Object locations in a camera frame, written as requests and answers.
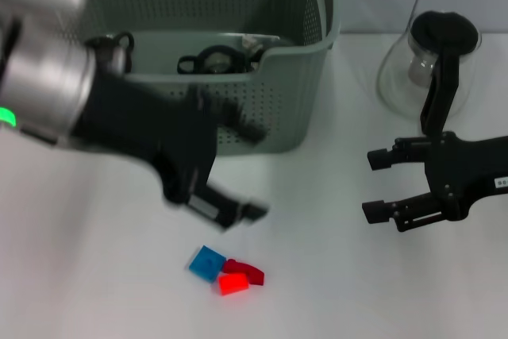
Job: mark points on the glass teacup black collar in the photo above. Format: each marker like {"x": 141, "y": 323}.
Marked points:
{"x": 258, "y": 59}
{"x": 216, "y": 62}

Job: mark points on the black clay teapot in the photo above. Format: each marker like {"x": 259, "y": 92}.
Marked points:
{"x": 119, "y": 53}

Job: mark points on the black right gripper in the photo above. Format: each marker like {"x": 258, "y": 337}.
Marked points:
{"x": 460, "y": 172}

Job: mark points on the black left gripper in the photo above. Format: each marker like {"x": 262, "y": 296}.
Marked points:
{"x": 143, "y": 128}

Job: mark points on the dark red curved brick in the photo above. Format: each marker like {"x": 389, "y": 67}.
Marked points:
{"x": 254, "y": 274}

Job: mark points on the glass pitcher black lid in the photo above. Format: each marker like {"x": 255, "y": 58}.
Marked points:
{"x": 440, "y": 89}

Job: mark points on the bright red toy brick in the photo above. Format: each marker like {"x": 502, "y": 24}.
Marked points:
{"x": 232, "y": 284}

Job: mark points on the grey perforated storage basket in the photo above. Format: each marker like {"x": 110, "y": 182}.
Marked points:
{"x": 278, "y": 97}

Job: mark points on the blue square plate brick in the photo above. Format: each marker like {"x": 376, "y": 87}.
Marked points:
{"x": 206, "y": 263}

